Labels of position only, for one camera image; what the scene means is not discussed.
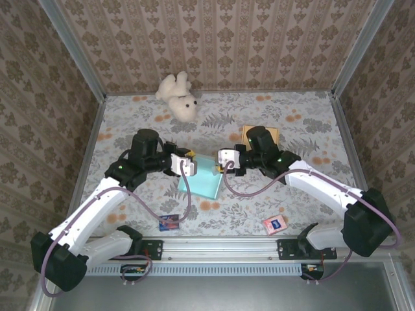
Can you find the orange paper box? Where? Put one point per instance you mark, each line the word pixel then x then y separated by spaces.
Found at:
pixel 272 137

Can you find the light blue paper box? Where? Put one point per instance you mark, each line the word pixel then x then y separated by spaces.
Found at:
pixel 202 181

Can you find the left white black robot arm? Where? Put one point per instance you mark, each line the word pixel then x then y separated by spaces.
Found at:
pixel 81 223

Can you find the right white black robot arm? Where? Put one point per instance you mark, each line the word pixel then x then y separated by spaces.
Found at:
pixel 324 191

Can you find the white plush bear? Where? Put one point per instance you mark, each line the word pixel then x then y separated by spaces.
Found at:
pixel 180 103

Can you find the floral tablecloth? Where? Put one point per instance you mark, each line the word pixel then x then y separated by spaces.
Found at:
pixel 227 103

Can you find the dark blue card pack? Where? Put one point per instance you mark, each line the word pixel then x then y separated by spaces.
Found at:
pixel 169 225

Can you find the pink tissue pack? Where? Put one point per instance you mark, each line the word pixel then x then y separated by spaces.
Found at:
pixel 275 225

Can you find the grey metal sheet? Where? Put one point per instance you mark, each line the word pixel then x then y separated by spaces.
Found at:
pixel 227 291

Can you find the aluminium table side rail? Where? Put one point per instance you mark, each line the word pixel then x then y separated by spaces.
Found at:
pixel 350 145
pixel 89 145

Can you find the aluminium frame cross rail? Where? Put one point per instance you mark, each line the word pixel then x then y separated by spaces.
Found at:
pixel 220 246

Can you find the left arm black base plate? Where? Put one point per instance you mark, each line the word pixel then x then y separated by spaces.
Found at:
pixel 155 249

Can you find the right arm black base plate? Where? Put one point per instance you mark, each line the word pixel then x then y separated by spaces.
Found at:
pixel 285 249

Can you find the aluminium frame post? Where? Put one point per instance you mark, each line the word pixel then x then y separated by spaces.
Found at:
pixel 361 48
pixel 73 48

